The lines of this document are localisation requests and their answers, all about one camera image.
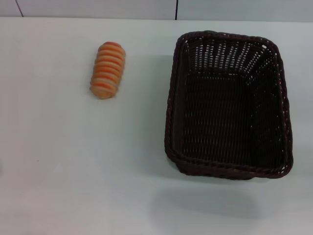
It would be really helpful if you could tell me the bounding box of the orange striped bread loaf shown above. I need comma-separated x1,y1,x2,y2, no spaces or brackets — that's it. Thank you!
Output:
89,41,127,100

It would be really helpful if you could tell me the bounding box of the black woven rectangular basket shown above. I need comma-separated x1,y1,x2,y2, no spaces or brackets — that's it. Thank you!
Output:
164,30,294,181

